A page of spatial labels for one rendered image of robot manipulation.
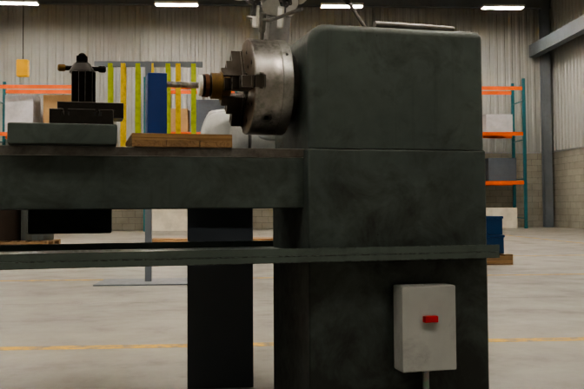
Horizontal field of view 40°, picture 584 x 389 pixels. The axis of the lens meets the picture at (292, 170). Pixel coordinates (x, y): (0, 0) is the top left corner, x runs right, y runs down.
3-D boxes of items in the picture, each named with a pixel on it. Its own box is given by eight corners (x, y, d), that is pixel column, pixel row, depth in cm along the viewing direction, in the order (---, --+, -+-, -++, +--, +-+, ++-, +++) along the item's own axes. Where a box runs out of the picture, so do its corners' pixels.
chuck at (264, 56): (260, 125, 285) (264, 36, 278) (280, 143, 255) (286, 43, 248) (235, 125, 282) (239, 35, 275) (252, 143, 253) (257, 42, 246)
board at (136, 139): (213, 154, 278) (213, 143, 279) (232, 148, 244) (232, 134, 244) (125, 154, 271) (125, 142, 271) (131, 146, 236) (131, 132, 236)
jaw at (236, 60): (252, 84, 268) (248, 56, 274) (255, 75, 264) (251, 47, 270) (219, 82, 266) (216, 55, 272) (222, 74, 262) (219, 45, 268)
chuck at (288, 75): (269, 126, 286) (275, 36, 278) (290, 143, 256) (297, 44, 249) (260, 125, 285) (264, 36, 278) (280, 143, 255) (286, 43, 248)
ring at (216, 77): (227, 74, 267) (200, 73, 265) (232, 69, 258) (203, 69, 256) (227, 102, 267) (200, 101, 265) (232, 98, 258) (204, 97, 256)
